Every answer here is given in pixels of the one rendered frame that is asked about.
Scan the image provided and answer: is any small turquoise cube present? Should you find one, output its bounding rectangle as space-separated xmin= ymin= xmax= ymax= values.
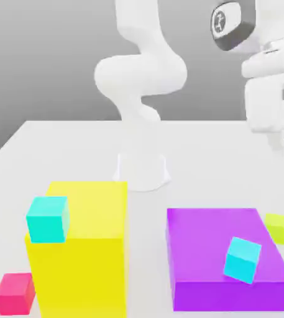
xmin=25 ymin=196 xmax=71 ymax=244

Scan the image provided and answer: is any large purple box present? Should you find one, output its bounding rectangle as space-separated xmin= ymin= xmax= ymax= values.
xmin=166 ymin=207 xmax=284 ymax=312

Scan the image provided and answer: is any small pink cube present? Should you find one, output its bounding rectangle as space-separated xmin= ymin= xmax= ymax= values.
xmin=0 ymin=272 xmax=37 ymax=317

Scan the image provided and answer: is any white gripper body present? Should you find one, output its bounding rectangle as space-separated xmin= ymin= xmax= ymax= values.
xmin=244 ymin=76 xmax=284 ymax=134

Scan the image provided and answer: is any small cyan cube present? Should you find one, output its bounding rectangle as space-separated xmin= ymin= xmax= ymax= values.
xmin=222 ymin=236 xmax=262 ymax=285

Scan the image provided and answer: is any small lime cube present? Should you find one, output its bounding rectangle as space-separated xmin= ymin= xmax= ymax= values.
xmin=264 ymin=212 xmax=284 ymax=246

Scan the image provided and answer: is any large yellow box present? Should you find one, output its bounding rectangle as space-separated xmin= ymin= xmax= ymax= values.
xmin=24 ymin=181 xmax=129 ymax=318

